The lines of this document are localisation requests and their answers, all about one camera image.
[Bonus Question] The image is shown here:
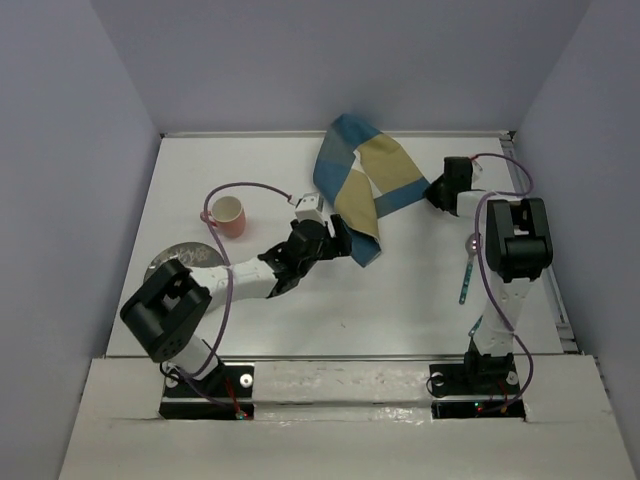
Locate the blue yellow checked placemat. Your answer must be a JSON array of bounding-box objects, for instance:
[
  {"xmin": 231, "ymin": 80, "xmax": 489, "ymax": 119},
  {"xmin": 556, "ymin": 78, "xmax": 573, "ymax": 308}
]
[{"xmin": 312, "ymin": 114, "xmax": 430, "ymax": 267}]

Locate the teal handled metal spoon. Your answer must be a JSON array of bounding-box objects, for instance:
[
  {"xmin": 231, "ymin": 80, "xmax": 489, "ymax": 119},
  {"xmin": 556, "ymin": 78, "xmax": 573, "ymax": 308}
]
[{"xmin": 458, "ymin": 234, "xmax": 478, "ymax": 305}]

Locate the pink ceramic mug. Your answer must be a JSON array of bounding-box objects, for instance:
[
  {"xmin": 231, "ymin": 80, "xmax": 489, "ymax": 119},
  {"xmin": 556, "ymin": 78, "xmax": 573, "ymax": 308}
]
[{"xmin": 200, "ymin": 196, "xmax": 246, "ymax": 239}]

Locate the grey reindeer plate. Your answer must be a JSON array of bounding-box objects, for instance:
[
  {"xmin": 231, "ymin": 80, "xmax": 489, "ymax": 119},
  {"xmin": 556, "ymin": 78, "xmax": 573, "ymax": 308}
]
[{"xmin": 143, "ymin": 242, "xmax": 224, "ymax": 283}]

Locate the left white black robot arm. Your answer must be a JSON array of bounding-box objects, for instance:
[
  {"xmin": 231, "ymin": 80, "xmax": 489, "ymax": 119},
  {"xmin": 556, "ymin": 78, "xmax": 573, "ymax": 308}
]
[{"xmin": 120, "ymin": 214, "xmax": 352, "ymax": 395}]

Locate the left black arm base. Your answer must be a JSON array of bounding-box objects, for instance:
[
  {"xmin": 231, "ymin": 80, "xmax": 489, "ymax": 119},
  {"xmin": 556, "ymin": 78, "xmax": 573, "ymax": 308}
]
[{"xmin": 158, "ymin": 362, "xmax": 255, "ymax": 421}]

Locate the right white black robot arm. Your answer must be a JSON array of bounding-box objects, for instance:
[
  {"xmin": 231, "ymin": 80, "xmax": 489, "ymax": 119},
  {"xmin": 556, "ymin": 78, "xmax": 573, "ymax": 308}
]
[{"xmin": 424, "ymin": 155, "xmax": 554, "ymax": 403}]

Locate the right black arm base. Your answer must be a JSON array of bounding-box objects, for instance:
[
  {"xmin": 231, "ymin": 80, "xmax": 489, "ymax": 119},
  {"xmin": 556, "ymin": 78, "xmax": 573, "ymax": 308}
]
[{"xmin": 425, "ymin": 363, "xmax": 526, "ymax": 420}]

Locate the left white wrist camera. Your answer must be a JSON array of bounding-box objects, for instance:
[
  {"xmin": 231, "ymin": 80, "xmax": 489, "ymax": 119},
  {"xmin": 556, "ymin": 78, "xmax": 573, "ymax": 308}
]
[{"xmin": 295, "ymin": 192, "xmax": 324, "ymax": 224}]

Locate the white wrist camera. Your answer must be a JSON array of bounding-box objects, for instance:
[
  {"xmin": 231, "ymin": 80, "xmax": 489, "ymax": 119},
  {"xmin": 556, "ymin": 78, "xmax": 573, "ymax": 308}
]
[
  {"xmin": 470, "ymin": 157, "xmax": 484, "ymax": 179},
  {"xmin": 295, "ymin": 192, "xmax": 324, "ymax": 224}
]

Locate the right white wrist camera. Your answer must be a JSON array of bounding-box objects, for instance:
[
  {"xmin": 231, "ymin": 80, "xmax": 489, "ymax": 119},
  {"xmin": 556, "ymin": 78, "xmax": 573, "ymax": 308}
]
[{"xmin": 470, "ymin": 157, "xmax": 484, "ymax": 179}]

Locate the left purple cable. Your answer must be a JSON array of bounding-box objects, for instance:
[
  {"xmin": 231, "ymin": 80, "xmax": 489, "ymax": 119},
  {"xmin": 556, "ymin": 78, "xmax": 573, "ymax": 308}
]
[{"xmin": 185, "ymin": 180, "xmax": 297, "ymax": 413}]

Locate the teal handled metal fork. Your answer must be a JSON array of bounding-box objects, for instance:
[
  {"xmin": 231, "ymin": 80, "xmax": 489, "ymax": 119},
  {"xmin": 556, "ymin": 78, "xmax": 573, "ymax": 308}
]
[{"xmin": 468, "ymin": 318, "xmax": 482, "ymax": 338}]

